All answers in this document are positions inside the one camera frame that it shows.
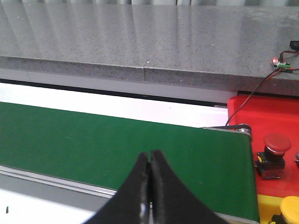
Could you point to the green conveyor belt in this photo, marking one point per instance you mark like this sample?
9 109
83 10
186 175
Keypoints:
216 165

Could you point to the yellow mushroom push button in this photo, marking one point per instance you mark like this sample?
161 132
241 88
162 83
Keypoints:
289 209

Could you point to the yellow plastic tray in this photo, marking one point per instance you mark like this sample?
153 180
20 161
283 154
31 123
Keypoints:
268 206

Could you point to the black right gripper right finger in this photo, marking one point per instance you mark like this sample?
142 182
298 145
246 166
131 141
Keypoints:
172 201

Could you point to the red plastic tray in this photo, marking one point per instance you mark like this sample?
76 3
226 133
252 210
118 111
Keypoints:
275 127

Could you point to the small green circuit board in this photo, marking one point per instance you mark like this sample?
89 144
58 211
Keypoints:
280 62

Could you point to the grey granite counter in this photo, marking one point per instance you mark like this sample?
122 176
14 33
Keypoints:
223 48

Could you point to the aluminium conveyor frame rail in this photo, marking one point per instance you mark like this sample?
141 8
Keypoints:
57 182

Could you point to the white pleated curtain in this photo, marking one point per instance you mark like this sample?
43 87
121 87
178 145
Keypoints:
256 3

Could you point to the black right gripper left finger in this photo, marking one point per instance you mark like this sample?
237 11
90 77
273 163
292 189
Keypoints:
130 204

